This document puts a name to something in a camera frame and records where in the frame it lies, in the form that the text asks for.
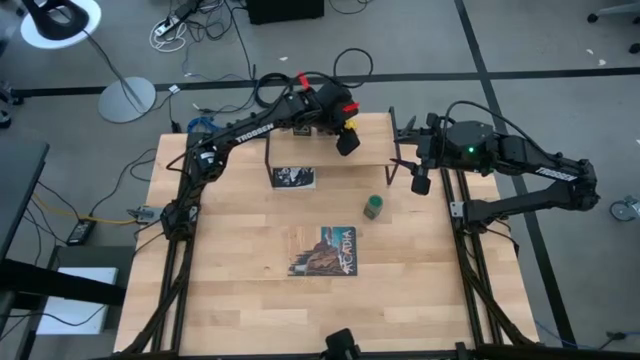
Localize office chair base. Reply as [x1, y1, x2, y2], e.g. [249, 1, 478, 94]
[586, 0, 640, 55]

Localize white coiled cable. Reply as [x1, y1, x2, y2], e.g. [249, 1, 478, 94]
[148, 19, 190, 54]

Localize Acadia picture book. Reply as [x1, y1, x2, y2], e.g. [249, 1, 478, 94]
[287, 225, 360, 278]

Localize black coiled cable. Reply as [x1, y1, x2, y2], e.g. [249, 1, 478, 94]
[253, 72, 295, 110]

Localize black desk crossbar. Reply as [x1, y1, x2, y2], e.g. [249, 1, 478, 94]
[0, 258, 127, 307]

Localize floor lamp with ring light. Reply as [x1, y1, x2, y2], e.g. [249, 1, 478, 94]
[18, 0, 158, 125]

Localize black aluminium table frame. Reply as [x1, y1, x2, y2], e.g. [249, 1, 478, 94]
[112, 127, 544, 360]

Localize black box on floor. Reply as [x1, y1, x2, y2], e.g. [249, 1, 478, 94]
[245, 0, 326, 26]

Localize oregano jar green lid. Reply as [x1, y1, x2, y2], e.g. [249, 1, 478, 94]
[362, 194, 385, 221]

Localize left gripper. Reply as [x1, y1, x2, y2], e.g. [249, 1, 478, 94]
[313, 81, 362, 158]

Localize wooden shelf black metal legs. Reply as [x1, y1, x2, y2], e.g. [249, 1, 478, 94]
[263, 105, 401, 187]

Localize white power strip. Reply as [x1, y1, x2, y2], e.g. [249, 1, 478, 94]
[153, 13, 182, 37]

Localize black desk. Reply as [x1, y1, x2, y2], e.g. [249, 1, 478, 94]
[0, 140, 51, 261]

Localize blue coiled cable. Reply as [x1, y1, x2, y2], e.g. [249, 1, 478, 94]
[186, 115, 227, 135]

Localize black table-level camera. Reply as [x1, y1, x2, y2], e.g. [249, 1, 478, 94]
[323, 327, 362, 360]

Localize white flat box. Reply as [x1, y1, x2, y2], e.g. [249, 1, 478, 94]
[36, 266, 120, 336]

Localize black power adapter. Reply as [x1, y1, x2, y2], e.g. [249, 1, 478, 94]
[65, 218, 98, 247]

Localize yellow cable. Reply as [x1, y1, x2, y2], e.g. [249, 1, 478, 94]
[31, 192, 139, 226]

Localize thin blue floor cable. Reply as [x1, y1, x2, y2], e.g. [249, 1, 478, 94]
[533, 319, 640, 351]

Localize right arm cable loop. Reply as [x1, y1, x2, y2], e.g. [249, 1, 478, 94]
[442, 99, 559, 162]

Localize grey caster wheel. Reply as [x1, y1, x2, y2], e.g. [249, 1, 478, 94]
[609, 196, 640, 223]

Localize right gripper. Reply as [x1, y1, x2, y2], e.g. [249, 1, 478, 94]
[389, 112, 454, 197]

